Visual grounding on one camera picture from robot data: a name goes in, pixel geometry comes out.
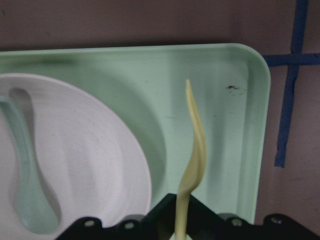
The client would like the white round plate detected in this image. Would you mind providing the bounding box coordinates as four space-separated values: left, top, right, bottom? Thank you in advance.
0 73 152 240

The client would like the yellow plastic fork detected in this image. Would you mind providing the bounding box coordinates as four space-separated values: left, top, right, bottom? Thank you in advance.
174 79 207 240

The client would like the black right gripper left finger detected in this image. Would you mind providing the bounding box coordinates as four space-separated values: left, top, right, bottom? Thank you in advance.
57 193 176 240

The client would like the green plastic spoon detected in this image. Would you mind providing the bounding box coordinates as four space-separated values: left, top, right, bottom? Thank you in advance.
0 96 59 235

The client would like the light green tray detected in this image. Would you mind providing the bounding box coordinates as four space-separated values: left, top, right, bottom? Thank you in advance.
0 43 270 223

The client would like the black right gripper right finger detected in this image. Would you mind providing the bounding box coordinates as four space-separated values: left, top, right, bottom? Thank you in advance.
187 196 320 240

